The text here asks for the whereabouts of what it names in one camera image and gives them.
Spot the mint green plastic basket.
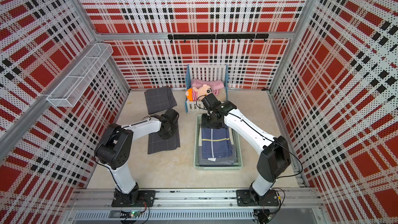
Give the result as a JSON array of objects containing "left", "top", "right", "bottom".
[{"left": 193, "top": 115, "right": 243, "bottom": 170}]

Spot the dark grey checked pillowcase back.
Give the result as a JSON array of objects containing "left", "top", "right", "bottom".
[{"left": 144, "top": 87, "right": 177, "bottom": 114}]

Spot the dark grey checked pillowcase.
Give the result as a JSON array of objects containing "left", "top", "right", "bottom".
[
  {"left": 144, "top": 87, "right": 177, "bottom": 114},
  {"left": 147, "top": 129, "right": 180, "bottom": 155}
]

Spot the navy blue striped pillowcase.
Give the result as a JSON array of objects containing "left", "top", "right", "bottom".
[{"left": 201, "top": 128, "right": 233, "bottom": 159}]

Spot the dark grey checked pillowcase front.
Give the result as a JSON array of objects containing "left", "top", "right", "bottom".
[{"left": 147, "top": 129, "right": 180, "bottom": 155}]

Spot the beige and grey pillowcase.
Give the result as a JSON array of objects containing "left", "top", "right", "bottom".
[{"left": 197, "top": 145, "right": 237, "bottom": 167}]

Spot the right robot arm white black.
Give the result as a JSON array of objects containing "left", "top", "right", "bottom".
[{"left": 199, "top": 93, "right": 291, "bottom": 206}]

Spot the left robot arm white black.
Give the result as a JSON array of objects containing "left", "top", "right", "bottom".
[{"left": 94, "top": 109, "right": 179, "bottom": 207}]

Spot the pink plush doll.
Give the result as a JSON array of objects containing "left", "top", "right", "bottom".
[{"left": 185, "top": 78, "right": 225, "bottom": 102}]

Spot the white blue toy crib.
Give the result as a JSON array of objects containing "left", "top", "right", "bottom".
[{"left": 186, "top": 64, "right": 229, "bottom": 102}]

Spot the green circuit board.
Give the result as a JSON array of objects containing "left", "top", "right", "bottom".
[{"left": 119, "top": 211, "right": 142, "bottom": 219}]

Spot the black hook rail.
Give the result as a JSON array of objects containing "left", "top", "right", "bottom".
[{"left": 167, "top": 34, "right": 269, "bottom": 41}]

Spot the white wire mesh shelf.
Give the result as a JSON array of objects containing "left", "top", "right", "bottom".
[{"left": 47, "top": 43, "right": 113, "bottom": 107}]

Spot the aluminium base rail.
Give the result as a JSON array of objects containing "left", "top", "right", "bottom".
[{"left": 61, "top": 188, "right": 330, "bottom": 224}]

